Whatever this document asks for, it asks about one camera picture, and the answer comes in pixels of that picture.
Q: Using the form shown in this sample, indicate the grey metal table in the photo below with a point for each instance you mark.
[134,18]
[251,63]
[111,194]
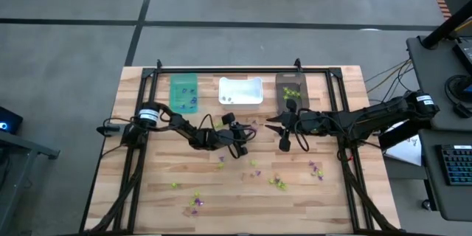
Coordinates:
[22,147]

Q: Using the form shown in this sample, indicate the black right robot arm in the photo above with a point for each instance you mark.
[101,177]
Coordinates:
[368,116]

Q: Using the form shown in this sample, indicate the dark laptop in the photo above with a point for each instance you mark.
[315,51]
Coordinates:
[465,53]

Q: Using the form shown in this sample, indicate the grey side desk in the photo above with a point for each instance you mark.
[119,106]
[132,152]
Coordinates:
[429,191]
[431,66]

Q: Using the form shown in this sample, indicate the black power adapter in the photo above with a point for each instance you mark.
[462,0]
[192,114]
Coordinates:
[462,110]

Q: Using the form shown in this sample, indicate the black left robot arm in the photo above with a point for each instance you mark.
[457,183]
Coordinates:
[173,119]

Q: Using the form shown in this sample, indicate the green translucent plastic bin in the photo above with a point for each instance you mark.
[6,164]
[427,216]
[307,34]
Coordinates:
[177,97]

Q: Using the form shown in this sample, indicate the white paper sheet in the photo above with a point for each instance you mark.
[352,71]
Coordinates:
[405,151]

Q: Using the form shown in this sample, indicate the blue backlit keyboard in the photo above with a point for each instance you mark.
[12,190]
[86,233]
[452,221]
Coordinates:
[457,164]

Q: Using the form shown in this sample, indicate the black aluminium table frame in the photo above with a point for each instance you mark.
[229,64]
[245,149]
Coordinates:
[241,70]

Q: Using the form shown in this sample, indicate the grey translucent plastic bin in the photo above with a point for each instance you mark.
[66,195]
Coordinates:
[302,81]

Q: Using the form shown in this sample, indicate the white plastic bin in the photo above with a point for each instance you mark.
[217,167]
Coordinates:
[243,90]

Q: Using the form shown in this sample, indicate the black diagonal pole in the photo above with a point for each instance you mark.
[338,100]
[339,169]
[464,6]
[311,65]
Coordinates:
[446,26]

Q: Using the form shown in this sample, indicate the black round coiled device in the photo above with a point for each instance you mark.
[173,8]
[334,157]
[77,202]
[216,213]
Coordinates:
[448,90]

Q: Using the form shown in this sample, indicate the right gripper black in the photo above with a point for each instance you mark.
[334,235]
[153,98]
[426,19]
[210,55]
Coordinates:
[308,123]

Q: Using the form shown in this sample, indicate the black diagonal beam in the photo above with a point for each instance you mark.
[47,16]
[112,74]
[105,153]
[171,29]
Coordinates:
[398,134]

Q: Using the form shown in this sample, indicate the black device with blue light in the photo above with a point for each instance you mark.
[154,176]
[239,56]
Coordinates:
[7,121]

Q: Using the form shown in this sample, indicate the black caster wheel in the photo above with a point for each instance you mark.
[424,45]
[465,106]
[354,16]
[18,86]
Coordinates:
[427,204]

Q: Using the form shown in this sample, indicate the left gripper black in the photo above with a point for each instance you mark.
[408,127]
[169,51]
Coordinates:
[217,138]

